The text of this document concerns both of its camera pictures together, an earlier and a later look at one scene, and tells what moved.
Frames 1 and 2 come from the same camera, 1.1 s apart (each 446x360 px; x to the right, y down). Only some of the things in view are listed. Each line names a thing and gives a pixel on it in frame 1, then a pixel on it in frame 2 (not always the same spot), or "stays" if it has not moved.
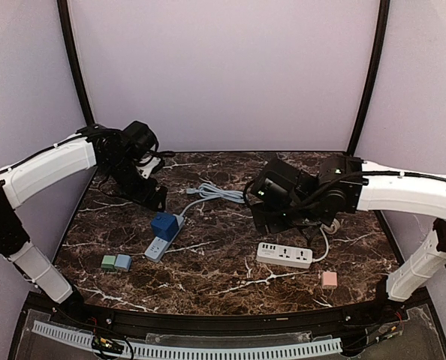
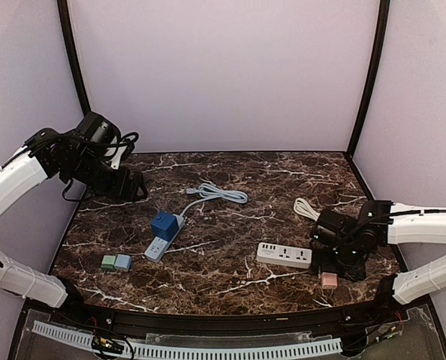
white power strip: [284, 256] stays
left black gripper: [150, 193] → [125, 184]
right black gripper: [269, 223] → [343, 265]
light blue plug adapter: [123, 262] stays
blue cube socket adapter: [165, 226] stays
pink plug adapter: [329, 279] stays
